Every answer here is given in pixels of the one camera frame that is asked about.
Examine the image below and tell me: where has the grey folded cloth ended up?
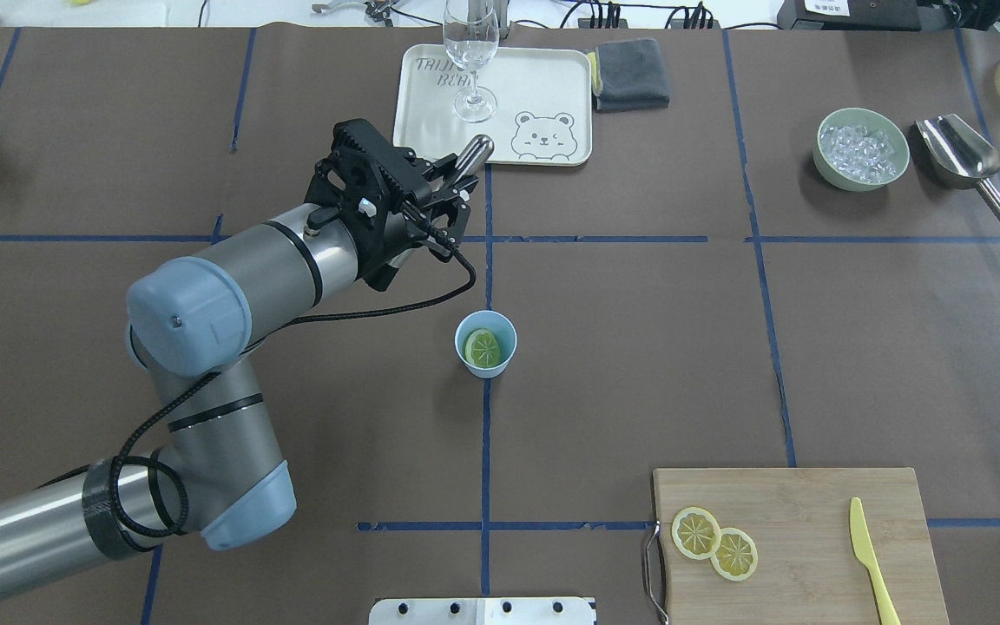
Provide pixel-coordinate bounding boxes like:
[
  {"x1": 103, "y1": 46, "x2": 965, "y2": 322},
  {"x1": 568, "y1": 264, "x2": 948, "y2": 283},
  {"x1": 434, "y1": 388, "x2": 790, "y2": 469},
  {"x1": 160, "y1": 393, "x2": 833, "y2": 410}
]
[{"x1": 586, "y1": 38, "x2": 671, "y2": 112}]

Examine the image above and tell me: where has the clear wine glass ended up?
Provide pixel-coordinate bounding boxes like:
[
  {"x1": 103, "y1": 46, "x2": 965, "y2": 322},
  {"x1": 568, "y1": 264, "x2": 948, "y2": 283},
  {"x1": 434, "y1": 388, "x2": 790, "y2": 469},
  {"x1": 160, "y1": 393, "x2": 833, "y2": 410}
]
[{"x1": 442, "y1": 1, "x2": 500, "y2": 123}]

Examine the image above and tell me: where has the cream bear tray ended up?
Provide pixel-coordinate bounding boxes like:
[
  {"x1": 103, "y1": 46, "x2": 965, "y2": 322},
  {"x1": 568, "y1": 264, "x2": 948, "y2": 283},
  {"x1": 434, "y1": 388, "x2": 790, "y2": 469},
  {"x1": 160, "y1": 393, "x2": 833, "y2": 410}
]
[{"x1": 392, "y1": 44, "x2": 594, "y2": 167}]

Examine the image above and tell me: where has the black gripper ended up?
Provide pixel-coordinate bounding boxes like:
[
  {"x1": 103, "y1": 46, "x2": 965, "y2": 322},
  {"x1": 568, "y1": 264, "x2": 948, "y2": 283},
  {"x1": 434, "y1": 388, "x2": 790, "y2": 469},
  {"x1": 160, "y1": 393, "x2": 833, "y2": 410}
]
[{"x1": 305, "y1": 119, "x2": 479, "y2": 292}]

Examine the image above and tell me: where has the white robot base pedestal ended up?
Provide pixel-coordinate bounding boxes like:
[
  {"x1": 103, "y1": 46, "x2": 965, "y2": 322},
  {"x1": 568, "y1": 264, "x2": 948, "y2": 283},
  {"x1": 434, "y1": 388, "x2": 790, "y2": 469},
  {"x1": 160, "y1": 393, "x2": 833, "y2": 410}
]
[{"x1": 368, "y1": 596, "x2": 598, "y2": 624}]

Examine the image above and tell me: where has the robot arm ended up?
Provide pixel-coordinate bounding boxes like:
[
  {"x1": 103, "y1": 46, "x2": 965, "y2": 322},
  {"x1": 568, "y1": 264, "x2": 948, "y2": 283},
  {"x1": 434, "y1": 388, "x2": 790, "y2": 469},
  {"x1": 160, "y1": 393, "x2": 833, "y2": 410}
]
[{"x1": 0, "y1": 119, "x2": 495, "y2": 601}]

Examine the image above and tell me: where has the light blue cup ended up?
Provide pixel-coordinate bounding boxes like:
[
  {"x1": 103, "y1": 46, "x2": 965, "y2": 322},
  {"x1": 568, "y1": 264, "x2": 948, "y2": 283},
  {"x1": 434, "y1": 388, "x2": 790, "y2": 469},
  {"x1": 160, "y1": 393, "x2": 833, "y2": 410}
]
[{"x1": 453, "y1": 310, "x2": 517, "y2": 379}]

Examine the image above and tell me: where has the metal ice scoop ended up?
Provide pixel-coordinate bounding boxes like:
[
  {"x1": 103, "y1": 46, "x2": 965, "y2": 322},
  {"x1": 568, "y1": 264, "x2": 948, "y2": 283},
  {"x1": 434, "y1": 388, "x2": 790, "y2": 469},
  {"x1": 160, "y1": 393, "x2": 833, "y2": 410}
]
[{"x1": 914, "y1": 114, "x2": 1000, "y2": 222}]

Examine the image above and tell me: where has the bamboo cutting board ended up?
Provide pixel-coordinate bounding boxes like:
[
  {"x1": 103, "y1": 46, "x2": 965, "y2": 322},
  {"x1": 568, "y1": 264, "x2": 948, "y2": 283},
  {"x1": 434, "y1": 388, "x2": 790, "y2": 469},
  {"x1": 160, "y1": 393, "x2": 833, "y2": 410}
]
[{"x1": 652, "y1": 468, "x2": 949, "y2": 624}]

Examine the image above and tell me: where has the yellow plastic knife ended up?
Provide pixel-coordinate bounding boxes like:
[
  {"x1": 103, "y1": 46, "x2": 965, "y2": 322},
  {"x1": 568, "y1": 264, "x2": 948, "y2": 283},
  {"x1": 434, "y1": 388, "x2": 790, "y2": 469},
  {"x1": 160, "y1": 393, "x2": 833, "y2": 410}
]
[{"x1": 848, "y1": 496, "x2": 901, "y2": 625}]

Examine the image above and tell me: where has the green bowl of ice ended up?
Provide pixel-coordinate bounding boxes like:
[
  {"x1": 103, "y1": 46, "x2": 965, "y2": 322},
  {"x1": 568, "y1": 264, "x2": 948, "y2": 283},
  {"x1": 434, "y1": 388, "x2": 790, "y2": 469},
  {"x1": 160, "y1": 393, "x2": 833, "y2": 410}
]
[{"x1": 812, "y1": 108, "x2": 911, "y2": 193}]

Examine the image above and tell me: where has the steel muddler with black cap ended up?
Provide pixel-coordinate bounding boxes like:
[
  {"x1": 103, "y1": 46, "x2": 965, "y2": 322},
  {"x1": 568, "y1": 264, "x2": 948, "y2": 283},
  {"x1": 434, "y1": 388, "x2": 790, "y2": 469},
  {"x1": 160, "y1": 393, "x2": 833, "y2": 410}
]
[{"x1": 447, "y1": 134, "x2": 495, "y2": 183}]

